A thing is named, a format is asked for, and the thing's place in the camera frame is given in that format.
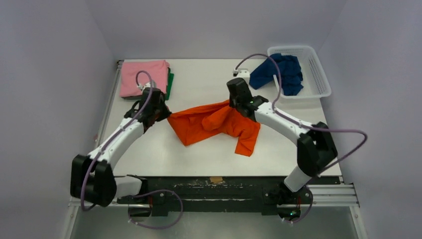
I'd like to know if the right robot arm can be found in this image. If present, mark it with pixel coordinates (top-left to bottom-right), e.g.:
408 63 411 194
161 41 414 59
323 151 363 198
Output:
226 78 338 205

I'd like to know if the white plastic basket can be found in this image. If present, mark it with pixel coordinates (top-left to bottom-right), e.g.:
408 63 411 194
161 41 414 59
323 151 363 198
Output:
267 45 331 100

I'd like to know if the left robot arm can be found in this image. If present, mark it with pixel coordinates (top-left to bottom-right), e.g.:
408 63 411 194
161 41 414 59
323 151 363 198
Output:
70 87 171 207

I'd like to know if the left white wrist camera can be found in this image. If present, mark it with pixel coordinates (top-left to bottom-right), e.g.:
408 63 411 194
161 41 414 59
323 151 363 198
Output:
138 82 156 92

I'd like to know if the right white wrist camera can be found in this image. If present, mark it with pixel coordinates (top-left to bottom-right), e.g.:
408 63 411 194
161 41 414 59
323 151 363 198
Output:
232 68 250 79

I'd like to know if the folded green t shirt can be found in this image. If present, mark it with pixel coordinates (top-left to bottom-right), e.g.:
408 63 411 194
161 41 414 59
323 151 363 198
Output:
122 68 175 100

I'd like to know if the aluminium table frame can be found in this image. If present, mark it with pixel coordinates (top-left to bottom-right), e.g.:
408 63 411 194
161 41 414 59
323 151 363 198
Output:
59 60 368 239

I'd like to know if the brown tape piece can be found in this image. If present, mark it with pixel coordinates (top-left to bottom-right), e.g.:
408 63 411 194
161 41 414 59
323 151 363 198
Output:
210 176 224 184

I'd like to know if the orange t shirt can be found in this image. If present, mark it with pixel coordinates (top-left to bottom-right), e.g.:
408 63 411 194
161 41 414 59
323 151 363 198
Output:
167 100 261 156

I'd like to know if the folded pink t shirt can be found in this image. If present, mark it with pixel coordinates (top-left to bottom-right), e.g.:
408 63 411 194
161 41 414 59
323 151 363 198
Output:
119 60 170 98

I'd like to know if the blue t shirt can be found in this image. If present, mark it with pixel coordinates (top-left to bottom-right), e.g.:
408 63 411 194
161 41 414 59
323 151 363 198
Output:
249 53 303 96

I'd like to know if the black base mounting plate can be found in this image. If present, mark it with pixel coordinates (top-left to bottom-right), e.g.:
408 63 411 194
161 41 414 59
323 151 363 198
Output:
83 176 341 219

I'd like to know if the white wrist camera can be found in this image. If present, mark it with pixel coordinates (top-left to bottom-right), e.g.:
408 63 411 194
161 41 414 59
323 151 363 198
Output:
138 82 156 92
232 68 250 79

